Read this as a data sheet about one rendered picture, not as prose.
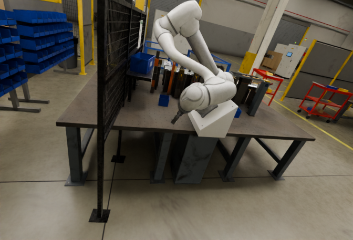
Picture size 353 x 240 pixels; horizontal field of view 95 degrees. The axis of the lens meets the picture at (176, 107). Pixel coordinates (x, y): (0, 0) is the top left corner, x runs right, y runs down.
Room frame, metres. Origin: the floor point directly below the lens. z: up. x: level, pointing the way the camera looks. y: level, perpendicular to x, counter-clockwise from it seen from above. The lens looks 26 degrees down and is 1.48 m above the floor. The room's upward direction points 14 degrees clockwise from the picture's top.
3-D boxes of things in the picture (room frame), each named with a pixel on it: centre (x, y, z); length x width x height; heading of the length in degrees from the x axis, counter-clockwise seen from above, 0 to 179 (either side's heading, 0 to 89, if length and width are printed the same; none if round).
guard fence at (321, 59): (6.04, -5.05, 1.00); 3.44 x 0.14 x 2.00; 107
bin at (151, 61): (1.60, 0.43, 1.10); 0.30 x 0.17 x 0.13; 1
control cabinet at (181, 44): (10.14, 1.16, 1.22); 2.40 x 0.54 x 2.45; 108
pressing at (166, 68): (2.16, -0.40, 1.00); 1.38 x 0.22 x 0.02; 101
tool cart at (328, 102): (4.52, -3.87, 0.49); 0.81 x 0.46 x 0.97; 95
